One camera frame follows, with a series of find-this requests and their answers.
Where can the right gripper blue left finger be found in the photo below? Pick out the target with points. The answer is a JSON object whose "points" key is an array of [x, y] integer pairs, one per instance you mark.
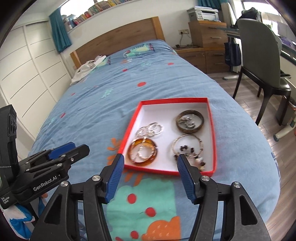
{"points": [[59, 220]]}

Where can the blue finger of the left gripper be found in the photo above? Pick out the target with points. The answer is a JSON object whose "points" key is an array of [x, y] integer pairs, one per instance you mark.
{"points": [[74, 155], [59, 151]]}

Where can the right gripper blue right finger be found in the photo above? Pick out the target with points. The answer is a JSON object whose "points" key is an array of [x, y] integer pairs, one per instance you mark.
{"points": [[241, 219]]}

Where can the amber resin bangle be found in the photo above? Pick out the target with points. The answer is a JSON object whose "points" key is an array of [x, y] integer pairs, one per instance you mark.
{"points": [[142, 151]]}

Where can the twisted silver hoop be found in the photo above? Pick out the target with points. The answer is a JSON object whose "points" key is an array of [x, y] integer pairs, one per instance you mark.
{"points": [[156, 127], [144, 131]]}

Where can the thin silver bangle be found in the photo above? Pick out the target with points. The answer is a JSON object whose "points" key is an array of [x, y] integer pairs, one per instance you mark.
{"points": [[189, 145]]}

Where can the silver wristwatch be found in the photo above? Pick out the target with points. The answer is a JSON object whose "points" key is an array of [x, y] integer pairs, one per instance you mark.
{"points": [[187, 123]]}

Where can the dark tortoiseshell bangle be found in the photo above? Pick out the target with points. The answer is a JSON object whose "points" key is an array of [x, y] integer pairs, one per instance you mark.
{"points": [[197, 118]]}

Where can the red shallow jewelry box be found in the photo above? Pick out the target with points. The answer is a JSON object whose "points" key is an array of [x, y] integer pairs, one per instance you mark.
{"points": [[165, 111]]}

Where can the blue white gloved left hand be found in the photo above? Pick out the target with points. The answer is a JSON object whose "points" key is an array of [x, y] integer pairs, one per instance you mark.
{"points": [[20, 219]]}

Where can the blue patterned bed cover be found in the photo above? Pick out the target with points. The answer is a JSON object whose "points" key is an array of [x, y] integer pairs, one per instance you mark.
{"points": [[147, 97]]}

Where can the white wardrobe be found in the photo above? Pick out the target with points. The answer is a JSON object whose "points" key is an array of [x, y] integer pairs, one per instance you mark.
{"points": [[33, 75]]}

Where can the white garment on bed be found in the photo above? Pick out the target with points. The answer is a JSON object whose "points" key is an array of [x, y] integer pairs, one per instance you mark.
{"points": [[86, 69]]}

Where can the left teal curtain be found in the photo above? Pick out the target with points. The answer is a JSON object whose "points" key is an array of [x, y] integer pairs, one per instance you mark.
{"points": [[59, 33]]}

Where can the teal curtain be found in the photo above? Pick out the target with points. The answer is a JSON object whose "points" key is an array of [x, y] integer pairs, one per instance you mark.
{"points": [[215, 4], [59, 33]]}

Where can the wooden headboard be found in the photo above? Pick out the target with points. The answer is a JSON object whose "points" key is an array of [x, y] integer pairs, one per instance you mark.
{"points": [[118, 39]]}

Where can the wooden drawer dresser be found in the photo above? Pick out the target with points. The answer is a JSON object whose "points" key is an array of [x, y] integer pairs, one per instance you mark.
{"points": [[207, 52]]}

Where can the dark hanging bag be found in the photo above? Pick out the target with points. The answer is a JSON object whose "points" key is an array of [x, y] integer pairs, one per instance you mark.
{"points": [[232, 54]]}

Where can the grey desk chair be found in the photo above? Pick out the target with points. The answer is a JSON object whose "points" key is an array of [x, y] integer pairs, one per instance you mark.
{"points": [[261, 63]]}

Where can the white printer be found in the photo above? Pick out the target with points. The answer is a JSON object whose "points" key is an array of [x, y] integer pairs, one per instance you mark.
{"points": [[201, 13]]}

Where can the right teal curtain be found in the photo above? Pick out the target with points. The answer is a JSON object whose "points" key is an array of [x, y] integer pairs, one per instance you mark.
{"points": [[215, 4]]}

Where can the wall power socket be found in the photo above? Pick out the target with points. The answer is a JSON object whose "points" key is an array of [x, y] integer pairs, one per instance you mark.
{"points": [[184, 32]]}

